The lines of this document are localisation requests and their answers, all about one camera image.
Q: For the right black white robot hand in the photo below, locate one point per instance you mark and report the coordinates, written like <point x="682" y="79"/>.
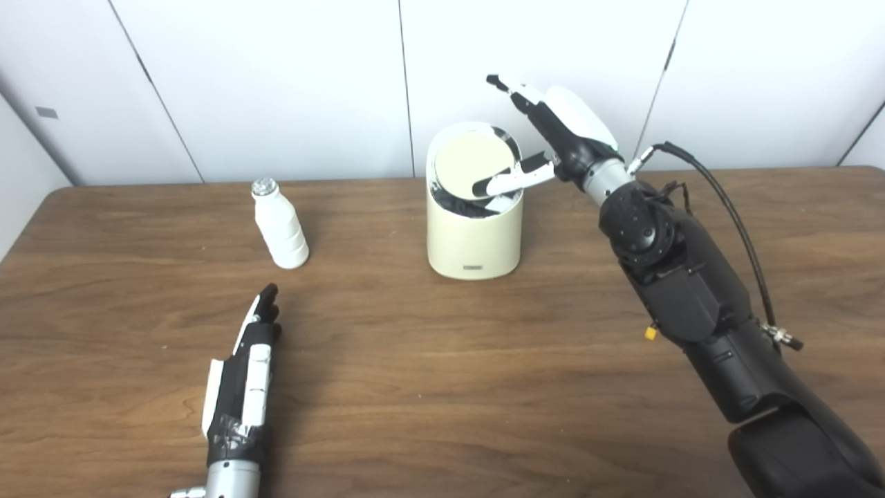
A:
<point x="577" y="121"/>

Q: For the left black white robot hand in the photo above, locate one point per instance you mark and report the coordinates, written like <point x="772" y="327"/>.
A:
<point x="254" y="387"/>

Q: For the cream round bin lid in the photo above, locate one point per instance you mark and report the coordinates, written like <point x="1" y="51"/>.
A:
<point x="470" y="159"/>

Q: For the small white plastic bottle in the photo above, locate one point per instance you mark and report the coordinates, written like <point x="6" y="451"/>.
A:
<point x="281" y="232"/>

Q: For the cream-colored plastic bin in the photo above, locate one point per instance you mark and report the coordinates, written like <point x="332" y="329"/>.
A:
<point x="473" y="242"/>

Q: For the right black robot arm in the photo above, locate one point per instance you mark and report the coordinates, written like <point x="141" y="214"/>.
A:
<point x="691" y="290"/>

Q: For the black bin liner bag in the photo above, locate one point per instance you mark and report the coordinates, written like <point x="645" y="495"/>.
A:
<point x="460" y="204"/>

